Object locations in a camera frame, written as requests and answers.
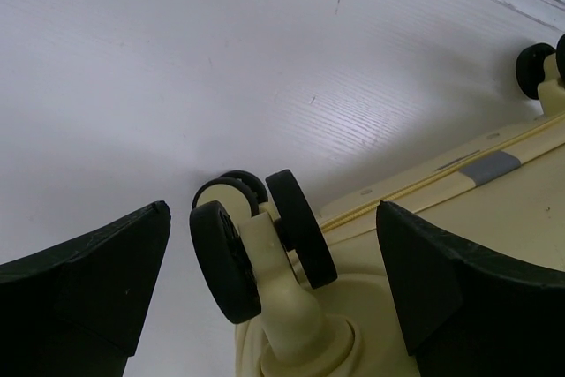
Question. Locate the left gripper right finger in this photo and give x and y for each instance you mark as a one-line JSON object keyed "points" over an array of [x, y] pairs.
{"points": [[465, 309]]}

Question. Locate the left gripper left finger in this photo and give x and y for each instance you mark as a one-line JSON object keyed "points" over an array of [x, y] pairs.
{"points": [[78, 308]]}

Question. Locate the yellow suitcase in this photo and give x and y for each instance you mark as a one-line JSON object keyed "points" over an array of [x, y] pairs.
{"points": [[309, 294]]}

